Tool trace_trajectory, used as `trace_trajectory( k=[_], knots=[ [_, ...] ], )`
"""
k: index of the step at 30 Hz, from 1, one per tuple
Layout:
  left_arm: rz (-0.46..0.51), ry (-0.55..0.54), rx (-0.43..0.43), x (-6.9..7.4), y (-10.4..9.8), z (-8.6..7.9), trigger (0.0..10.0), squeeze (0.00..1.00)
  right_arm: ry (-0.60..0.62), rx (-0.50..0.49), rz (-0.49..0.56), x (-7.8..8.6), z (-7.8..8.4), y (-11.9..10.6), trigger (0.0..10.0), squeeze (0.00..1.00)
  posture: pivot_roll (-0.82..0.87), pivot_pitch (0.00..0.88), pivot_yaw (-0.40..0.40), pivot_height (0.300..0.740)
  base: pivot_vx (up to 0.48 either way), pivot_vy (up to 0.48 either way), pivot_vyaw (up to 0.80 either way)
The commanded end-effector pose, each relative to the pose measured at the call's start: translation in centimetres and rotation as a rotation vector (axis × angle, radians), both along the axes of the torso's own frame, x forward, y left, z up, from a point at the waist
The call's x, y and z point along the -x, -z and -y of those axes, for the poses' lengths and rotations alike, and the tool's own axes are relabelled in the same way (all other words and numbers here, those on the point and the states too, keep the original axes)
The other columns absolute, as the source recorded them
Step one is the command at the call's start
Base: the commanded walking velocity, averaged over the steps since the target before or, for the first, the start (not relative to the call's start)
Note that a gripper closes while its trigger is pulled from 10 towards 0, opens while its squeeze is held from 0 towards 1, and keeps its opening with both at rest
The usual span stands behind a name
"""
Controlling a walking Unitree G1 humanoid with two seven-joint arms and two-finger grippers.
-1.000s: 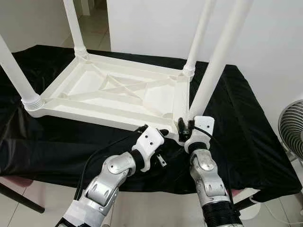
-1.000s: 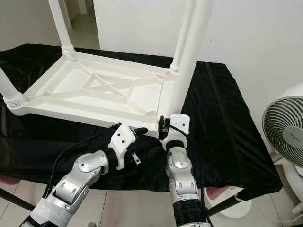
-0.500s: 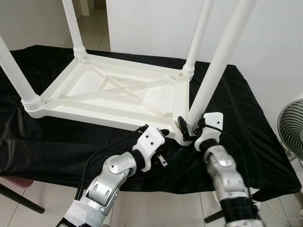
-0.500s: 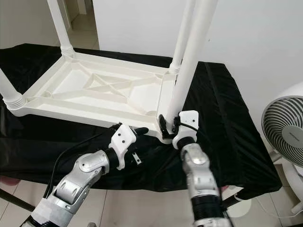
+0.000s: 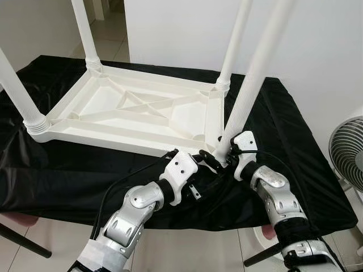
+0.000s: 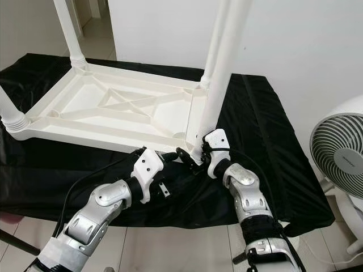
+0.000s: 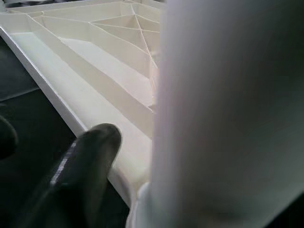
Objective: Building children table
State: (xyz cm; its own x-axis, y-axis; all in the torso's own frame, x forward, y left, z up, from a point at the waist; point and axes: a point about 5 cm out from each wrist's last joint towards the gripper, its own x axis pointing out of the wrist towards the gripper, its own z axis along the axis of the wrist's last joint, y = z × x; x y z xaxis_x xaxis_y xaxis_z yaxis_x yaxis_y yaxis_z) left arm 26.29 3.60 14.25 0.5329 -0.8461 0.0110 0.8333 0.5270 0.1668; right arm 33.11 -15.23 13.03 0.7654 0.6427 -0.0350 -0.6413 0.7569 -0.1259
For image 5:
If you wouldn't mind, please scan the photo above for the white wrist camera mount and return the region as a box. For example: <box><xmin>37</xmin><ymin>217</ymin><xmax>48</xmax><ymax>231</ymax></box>
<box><xmin>233</xmin><ymin>130</ymin><xmax>259</xmax><ymax>182</ymax></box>
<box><xmin>162</xmin><ymin>150</ymin><xmax>199</xmax><ymax>206</ymax></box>

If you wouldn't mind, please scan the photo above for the pink plastic object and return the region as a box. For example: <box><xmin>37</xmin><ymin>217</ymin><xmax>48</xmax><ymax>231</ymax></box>
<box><xmin>262</xmin><ymin>226</ymin><xmax>278</xmax><ymax>239</ymax></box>

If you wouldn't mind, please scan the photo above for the red plastic stool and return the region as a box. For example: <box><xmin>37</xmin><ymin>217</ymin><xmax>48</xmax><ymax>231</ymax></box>
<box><xmin>0</xmin><ymin>212</ymin><xmax>37</xmax><ymax>227</ymax></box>

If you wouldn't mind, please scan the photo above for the white plastic table top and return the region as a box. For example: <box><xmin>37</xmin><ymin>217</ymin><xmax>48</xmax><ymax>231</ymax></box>
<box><xmin>26</xmin><ymin>62</ymin><xmax>233</xmax><ymax>166</ymax></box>

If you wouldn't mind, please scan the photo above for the white plastic table leg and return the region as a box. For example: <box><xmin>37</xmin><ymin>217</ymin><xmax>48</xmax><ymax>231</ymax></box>
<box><xmin>216</xmin><ymin>0</ymin><xmax>254</xmax><ymax>92</ymax></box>
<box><xmin>0</xmin><ymin>48</ymin><xmax>50</xmax><ymax>135</ymax></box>
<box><xmin>71</xmin><ymin>0</ymin><xmax>104</xmax><ymax>72</ymax></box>
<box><xmin>217</xmin><ymin>0</ymin><xmax>297</xmax><ymax>166</ymax></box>

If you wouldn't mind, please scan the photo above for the white standing fan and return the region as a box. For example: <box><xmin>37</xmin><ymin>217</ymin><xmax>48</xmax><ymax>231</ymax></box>
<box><xmin>329</xmin><ymin>116</ymin><xmax>363</xmax><ymax>196</ymax></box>

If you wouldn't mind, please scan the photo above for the black tablecloth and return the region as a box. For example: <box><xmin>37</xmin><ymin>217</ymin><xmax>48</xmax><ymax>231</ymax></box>
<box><xmin>0</xmin><ymin>55</ymin><xmax>358</xmax><ymax>232</ymax></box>

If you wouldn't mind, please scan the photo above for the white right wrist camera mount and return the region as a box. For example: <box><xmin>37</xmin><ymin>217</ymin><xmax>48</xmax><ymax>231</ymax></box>
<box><xmin>233</xmin><ymin>130</ymin><xmax>259</xmax><ymax>182</ymax></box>

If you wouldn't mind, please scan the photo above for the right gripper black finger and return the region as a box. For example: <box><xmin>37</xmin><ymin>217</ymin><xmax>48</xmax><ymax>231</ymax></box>
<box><xmin>200</xmin><ymin>150</ymin><xmax>225</xmax><ymax>173</ymax></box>

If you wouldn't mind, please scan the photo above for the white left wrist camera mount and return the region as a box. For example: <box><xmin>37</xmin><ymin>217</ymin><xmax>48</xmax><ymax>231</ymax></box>
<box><xmin>162</xmin><ymin>150</ymin><xmax>199</xmax><ymax>206</ymax></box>

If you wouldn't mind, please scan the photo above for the white round plastic object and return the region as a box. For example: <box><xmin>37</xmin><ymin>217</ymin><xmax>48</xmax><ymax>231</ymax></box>
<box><xmin>255</xmin><ymin>224</ymin><xmax>284</xmax><ymax>261</ymax></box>

